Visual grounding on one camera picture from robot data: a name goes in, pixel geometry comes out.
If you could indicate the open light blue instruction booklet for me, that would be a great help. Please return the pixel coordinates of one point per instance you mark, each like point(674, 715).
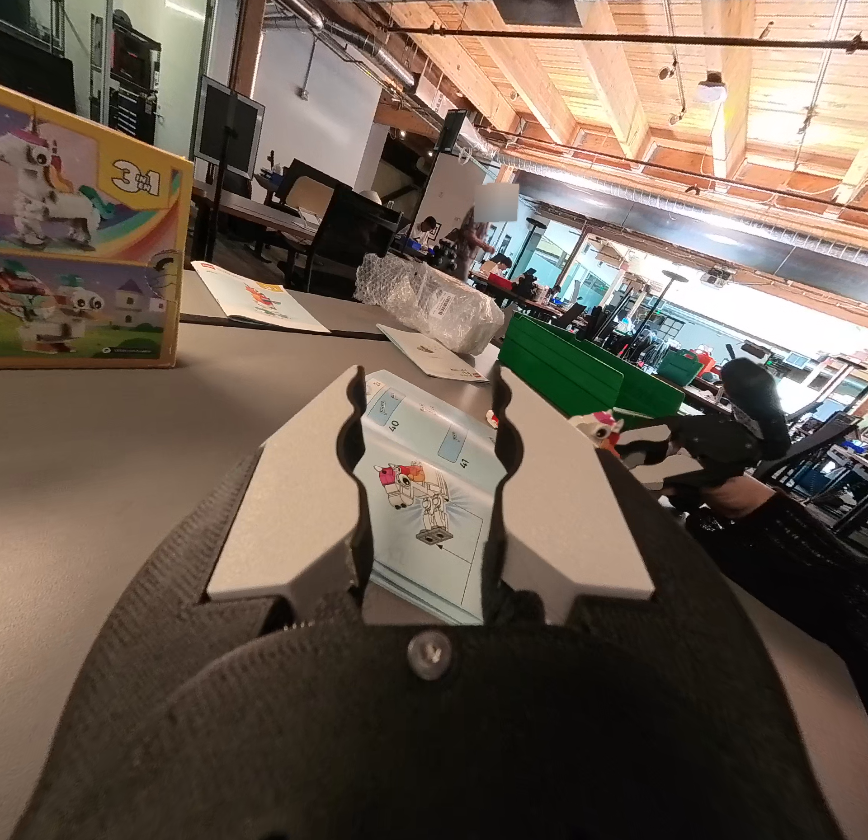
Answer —
point(424, 460)

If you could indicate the green plastic bin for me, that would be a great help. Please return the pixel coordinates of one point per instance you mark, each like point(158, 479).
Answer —
point(652, 389)
point(556, 365)

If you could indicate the background desk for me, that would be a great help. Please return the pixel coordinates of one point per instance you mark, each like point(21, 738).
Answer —
point(251, 213)

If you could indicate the white lego unicorn model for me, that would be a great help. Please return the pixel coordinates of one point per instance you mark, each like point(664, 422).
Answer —
point(597, 428)

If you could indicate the black equipment rack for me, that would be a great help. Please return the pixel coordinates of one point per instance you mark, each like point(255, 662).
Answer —
point(132, 74)

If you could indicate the closed booklet with red figure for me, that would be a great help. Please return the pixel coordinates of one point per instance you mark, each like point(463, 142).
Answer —
point(261, 301)

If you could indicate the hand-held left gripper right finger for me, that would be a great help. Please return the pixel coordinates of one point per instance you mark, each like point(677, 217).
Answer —
point(576, 514)

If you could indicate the silver air duct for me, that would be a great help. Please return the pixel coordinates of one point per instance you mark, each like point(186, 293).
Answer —
point(339, 33)

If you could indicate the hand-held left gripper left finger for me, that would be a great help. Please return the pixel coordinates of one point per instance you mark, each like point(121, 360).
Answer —
point(285, 508)

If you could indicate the black monitor on stand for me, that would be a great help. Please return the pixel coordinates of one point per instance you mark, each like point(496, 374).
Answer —
point(227, 125)

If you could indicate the bubble wrap package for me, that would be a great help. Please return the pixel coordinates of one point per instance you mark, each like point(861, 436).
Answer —
point(441, 304)

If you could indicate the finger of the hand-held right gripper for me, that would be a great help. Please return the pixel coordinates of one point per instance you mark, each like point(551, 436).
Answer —
point(641, 457)
point(651, 437)

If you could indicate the ceiling projector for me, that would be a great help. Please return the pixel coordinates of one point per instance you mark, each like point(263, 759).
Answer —
point(716, 277)

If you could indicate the black ceiling pipe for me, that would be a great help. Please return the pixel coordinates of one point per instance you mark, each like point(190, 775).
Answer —
point(610, 37)

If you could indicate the closed light blue booklet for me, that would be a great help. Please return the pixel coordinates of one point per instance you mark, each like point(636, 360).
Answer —
point(427, 352)

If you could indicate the black office chair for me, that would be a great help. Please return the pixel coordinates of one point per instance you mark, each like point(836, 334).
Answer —
point(352, 237)

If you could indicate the black hanging speaker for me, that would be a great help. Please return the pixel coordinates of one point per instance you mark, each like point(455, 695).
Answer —
point(455, 129)

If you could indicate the green storage crate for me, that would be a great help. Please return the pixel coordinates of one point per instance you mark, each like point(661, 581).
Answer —
point(681, 365)

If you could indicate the yellow unicorn lego box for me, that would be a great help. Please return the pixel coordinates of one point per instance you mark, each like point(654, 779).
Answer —
point(88, 243)

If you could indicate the person's right hand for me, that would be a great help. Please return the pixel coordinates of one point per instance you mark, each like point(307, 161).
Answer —
point(739, 501)

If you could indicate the white ceiling device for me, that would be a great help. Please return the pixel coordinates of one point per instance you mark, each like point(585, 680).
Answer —
point(712, 92)

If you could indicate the person's right forearm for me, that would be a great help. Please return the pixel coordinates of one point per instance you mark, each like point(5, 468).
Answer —
point(786, 569)

